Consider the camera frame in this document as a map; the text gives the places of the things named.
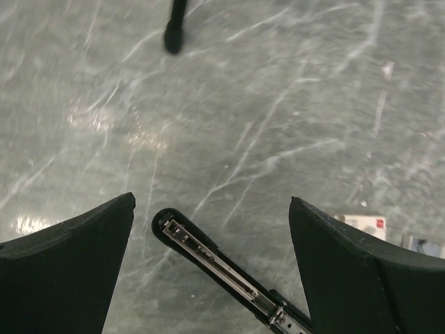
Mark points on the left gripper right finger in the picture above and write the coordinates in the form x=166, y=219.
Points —
x=357, y=283

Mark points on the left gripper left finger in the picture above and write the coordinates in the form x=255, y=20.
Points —
x=61, y=279

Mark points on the small staple box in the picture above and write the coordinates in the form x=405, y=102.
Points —
x=373, y=225

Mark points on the small black tag object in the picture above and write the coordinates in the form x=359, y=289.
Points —
x=272, y=309

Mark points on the black perforated music stand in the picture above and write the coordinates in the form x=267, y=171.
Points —
x=174, y=35

